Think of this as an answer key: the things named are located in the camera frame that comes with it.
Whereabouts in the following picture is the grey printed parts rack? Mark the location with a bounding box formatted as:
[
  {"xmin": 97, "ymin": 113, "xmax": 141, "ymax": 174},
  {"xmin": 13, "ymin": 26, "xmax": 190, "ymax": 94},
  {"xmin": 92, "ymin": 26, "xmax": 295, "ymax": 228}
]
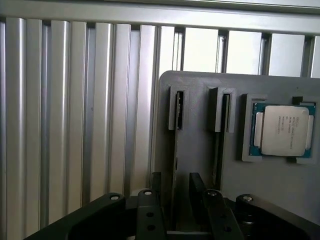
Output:
[{"xmin": 151, "ymin": 70, "xmax": 320, "ymax": 235}]

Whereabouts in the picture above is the CPU with silver lid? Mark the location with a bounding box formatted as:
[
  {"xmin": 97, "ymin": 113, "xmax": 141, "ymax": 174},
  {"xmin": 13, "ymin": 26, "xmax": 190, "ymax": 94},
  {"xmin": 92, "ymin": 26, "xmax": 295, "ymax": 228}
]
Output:
[{"xmin": 251, "ymin": 101, "xmax": 315, "ymax": 160}]

